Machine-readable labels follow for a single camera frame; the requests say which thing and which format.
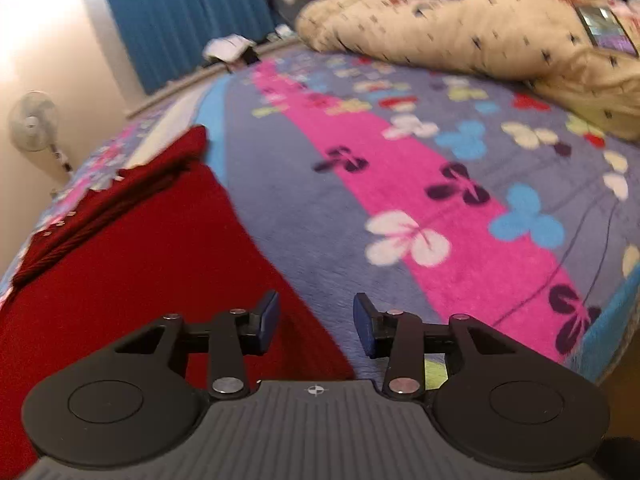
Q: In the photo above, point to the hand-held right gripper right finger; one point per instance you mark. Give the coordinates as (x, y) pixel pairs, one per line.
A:
(362, 325)

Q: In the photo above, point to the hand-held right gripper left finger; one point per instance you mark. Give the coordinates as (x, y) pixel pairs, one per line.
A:
(269, 322)

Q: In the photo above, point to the red knitted sweater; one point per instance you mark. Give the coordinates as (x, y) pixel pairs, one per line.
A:
(150, 270)

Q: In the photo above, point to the floral striped bed blanket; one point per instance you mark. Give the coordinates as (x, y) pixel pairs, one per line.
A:
(400, 135)

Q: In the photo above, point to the white cloth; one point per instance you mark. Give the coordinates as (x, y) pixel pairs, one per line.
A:
(227, 47)

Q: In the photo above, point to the white standing fan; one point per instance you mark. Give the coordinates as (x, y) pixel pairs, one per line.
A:
(31, 122)

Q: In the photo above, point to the blue curtain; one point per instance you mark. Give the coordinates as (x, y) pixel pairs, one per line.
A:
(175, 15)

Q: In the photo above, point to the cream star-print quilt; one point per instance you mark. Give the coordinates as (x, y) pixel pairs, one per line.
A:
(475, 20)

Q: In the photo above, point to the dark glossy rectangular object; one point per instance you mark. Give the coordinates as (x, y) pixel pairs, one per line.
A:
(605, 27)

